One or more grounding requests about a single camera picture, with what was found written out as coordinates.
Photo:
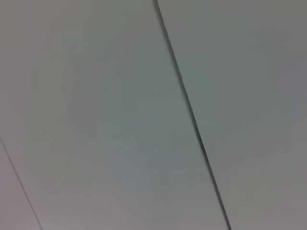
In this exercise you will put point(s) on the white partition wall panel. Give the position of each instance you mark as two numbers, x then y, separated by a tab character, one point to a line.
9	203
251	95
108	107

